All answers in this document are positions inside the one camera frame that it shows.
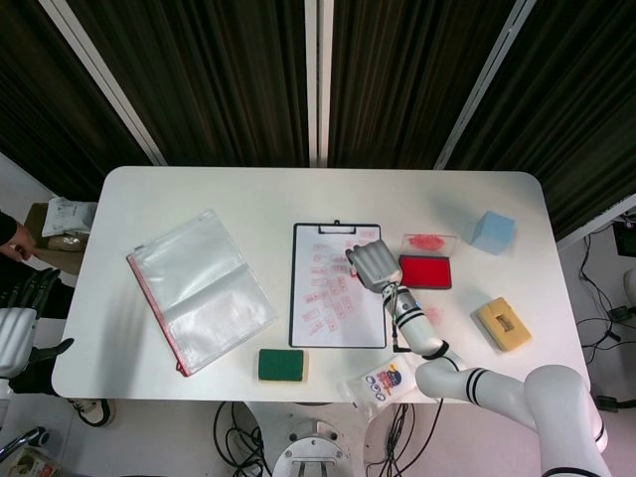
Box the right robot hand grey black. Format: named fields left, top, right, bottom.
left=345, top=238, right=402, bottom=293

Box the left robot hand grey black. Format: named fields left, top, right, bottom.
left=0, top=269, right=76, bottom=379

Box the white grey robot base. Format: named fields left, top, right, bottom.
left=270, top=401, right=367, bottom=477

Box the red ink pad clear lid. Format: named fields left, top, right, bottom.
left=397, top=232, right=457, bottom=291

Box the black clipboard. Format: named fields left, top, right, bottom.
left=287, top=219, right=389, bottom=350

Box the brown cardboard box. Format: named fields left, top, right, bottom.
left=19, top=201, right=98, bottom=277

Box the chrome metal fitting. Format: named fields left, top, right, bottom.
left=0, top=426, right=52, bottom=458

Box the black white sneaker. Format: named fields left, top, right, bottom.
left=67, top=397, right=116, bottom=427

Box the light blue foam cube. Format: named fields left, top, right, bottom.
left=468, top=210, right=518, bottom=258

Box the packet of white melamine sponge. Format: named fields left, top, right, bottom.
left=336, top=358, right=421, bottom=409

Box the printed cardboard package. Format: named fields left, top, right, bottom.
left=0, top=444, right=64, bottom=477

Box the white mailer package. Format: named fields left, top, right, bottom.
left=41, top=197, right=98, bottom=238

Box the green yellow scrub sponge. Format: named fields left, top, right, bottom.
left=256, top=348, right=312, bottom=385

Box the yellow sponge with dark slot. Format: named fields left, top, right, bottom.
left=470, top=296, right=533, bottom=355

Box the transparent mesh zip folder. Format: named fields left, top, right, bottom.
left=125, top=208, right=279, bottom=379

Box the dark pleated curtain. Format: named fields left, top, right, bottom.
left=0, top=0, right=636, bottom=239

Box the black electronic box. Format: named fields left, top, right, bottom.
left=613, top=221, right=636, bottom=257

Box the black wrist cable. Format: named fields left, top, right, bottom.
left=389, top=282, right=414, bottom=355

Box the black cable bundle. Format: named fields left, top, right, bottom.
left=213, top=399, right=279, bottom=477
left=365, top=401, right=446, bottom=477
left=578, top=233, right=636, bottom=359

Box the white frame post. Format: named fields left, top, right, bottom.
left=39, top=0, right=168, bottom=167
left=432, top=0, right=541, bottom=170
left=303, top=0, right=335, bottom=168

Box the white frame rail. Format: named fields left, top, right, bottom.
left=555, top=193, right=636, bottom=249

